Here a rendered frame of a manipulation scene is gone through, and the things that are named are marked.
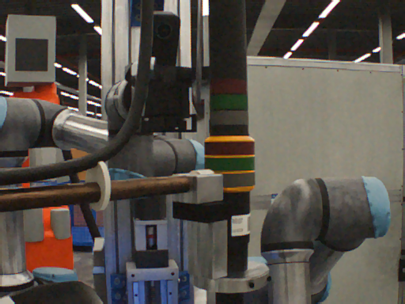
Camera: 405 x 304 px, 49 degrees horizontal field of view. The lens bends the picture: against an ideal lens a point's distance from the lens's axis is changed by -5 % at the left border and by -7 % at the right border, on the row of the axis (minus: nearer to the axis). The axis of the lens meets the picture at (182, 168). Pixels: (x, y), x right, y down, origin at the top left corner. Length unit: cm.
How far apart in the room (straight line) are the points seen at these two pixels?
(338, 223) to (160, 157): 33
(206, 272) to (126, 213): 91
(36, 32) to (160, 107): 387
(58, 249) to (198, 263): 396
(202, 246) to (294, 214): 44
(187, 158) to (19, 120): 39
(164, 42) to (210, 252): 32
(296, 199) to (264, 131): 150
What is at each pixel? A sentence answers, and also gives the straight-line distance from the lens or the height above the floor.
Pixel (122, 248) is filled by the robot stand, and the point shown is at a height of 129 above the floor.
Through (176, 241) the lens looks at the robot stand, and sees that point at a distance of 131.
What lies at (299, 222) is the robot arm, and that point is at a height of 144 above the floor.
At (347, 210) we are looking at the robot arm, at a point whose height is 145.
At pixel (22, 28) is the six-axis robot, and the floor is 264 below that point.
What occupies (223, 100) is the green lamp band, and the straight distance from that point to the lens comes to 39.
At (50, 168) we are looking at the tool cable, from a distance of 29.
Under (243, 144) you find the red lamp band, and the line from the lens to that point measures 39.
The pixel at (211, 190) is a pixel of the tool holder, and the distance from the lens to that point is 37.
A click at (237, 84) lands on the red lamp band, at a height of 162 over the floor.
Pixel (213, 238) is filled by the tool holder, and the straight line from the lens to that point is 37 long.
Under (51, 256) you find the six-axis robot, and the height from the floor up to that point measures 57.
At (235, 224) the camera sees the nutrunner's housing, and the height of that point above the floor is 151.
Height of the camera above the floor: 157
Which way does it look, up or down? 3 degrees down
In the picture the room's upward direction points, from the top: 1 degrees counter-clockwise
